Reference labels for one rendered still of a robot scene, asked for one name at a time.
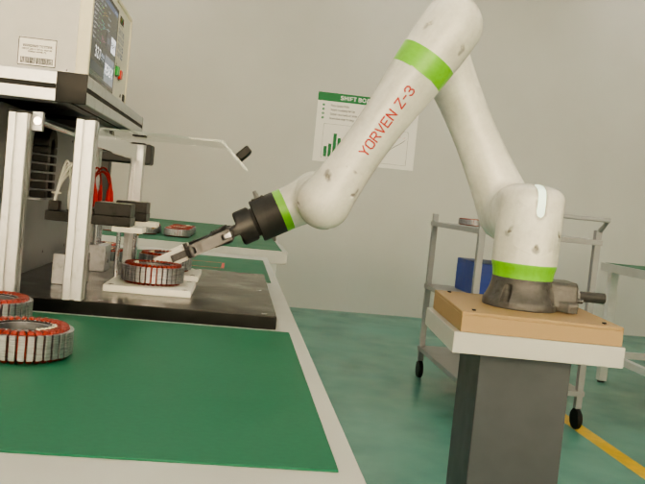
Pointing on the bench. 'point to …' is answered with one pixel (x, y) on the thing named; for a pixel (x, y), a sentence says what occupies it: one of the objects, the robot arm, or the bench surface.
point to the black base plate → (212, 303)
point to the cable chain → (48, 140)
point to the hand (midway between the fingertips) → (166, 259)
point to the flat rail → (117, 146)
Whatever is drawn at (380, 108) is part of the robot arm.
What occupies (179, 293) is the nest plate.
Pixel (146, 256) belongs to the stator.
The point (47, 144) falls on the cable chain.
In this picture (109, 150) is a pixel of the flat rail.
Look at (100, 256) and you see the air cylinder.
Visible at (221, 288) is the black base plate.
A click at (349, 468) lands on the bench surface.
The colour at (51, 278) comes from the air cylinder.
